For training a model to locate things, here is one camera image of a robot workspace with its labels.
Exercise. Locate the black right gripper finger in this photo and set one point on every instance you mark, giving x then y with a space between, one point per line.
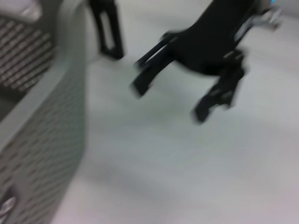
151 67
222 91

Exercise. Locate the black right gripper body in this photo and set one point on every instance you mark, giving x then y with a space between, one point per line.
210 42

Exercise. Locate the grey perforated storage basket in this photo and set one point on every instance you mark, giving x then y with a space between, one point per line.
46 140

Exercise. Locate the glass carafe black lid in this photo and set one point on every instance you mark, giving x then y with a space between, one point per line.
116 35

